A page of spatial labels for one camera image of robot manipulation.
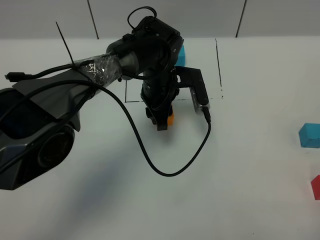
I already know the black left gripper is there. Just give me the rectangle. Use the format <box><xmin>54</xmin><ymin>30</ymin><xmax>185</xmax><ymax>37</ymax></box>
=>
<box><xmin>141</xmin><ymin>67</ymin><xmax>179</xmax><ymax>131</ymax></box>

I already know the orange cube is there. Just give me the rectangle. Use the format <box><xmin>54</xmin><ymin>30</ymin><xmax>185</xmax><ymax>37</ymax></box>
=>
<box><xmin>167</xmin><ymin>113</ymin><xmax>175</xmax><ymax>126</ymax></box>

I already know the red cube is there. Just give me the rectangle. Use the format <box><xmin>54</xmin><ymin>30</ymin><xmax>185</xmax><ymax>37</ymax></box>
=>
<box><xmin>310</xmin><ymin>175</ymin><xmax>320</xmax><ymax>201</ymax></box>

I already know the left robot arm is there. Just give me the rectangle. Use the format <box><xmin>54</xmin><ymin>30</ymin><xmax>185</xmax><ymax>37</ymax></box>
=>
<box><xmin>0</xmin><ymin>16</ymin><xmax>183</xmax><ymax>190</ymax></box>

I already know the blue template cube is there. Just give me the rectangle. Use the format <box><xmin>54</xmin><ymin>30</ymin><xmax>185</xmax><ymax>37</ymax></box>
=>
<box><xmin>175</xmin><ymin>45</ymin><xmax>186</xmax><ymax>67</ymax></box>

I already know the black zip tie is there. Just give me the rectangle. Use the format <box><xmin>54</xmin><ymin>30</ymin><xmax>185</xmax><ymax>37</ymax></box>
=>
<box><xmin>55</xmin><ymin>21</ymin><xmax>75</xmax><ymax>66</ymax></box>

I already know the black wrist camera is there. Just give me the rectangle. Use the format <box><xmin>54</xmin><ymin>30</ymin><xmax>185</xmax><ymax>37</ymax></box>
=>
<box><xmin>175</xmin><ymin>66</ymin><xmax>211</xmax><ymax>122</ymax></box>

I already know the black camera cable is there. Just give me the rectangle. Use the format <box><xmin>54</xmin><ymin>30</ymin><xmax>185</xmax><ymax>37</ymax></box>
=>
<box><xmin>4</xmin><ymin>62</ymin><xmax>212</xmax><ymax>177</ymax></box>

